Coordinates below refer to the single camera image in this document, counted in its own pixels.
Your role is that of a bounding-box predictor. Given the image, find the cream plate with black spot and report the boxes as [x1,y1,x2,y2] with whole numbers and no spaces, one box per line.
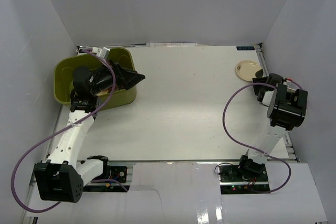
[235,60,264,82]

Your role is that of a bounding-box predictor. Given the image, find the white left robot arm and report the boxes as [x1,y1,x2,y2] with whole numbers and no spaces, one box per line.
[34,60,145,203]

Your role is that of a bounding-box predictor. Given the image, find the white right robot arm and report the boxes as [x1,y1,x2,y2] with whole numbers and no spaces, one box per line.
[237,73,308,182]

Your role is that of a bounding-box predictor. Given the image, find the olive green plastic bin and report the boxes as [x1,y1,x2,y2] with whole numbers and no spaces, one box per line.
[54,47,137,111]

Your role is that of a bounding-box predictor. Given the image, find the blue label sticker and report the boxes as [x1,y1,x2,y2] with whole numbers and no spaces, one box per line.
[236,46,255,51]

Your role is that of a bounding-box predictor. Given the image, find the papers at table back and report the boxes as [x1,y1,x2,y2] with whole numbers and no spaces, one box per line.
[146,42,198,48]

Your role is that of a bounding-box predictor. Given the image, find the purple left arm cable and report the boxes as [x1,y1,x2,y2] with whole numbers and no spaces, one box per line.
[10,48,129,212]

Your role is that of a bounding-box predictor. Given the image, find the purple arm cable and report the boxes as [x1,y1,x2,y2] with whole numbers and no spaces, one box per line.
[10,48,129,212]
[222,78,304,193]

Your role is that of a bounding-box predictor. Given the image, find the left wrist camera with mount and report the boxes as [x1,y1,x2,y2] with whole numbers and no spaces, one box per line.
[92,47,110,60]

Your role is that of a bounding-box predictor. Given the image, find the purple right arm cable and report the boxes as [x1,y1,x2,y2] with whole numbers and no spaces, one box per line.
[222,78,304,193]

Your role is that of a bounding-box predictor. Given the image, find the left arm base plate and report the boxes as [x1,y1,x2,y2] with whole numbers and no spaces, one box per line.
[83,166,130,193]

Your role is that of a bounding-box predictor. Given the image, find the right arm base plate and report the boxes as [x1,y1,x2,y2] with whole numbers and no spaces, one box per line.
[214,162,270,195]

